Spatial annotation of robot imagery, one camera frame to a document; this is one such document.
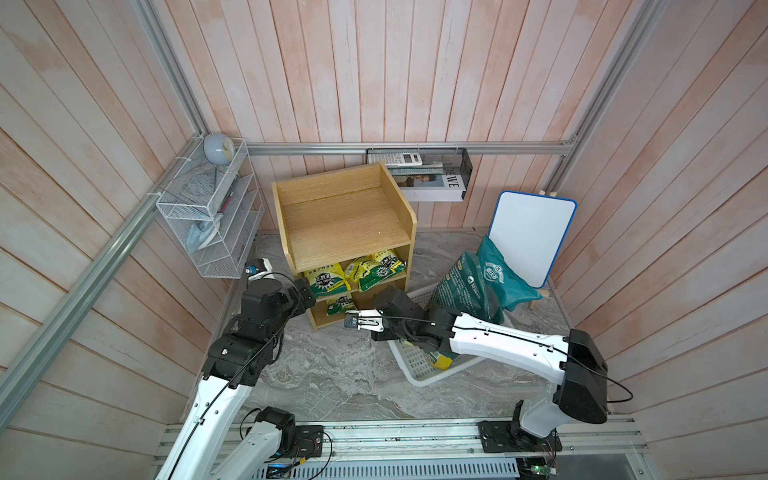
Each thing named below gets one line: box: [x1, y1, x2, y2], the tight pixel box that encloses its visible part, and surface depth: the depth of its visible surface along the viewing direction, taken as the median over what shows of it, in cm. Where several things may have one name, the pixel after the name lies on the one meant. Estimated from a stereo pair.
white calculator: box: [382, 152, 423, 167], surface depth 92 cm
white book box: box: [388, 167, 465, 202], surface depth 95 cm
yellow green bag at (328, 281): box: [304, 262, 352, 300], surface depth 83 cm
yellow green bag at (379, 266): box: [360, 249, 407, 286], surface depth 83 cm
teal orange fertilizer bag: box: [477, 235, 544, 312], surface depth 76 cm
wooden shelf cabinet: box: [272, 163, 418, 330], surface depth 82 cm
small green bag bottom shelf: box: [326, 295, 357, 316], surface depth 94 cm
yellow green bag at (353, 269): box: [345, 259, 363, 290], surface depth 85 cm
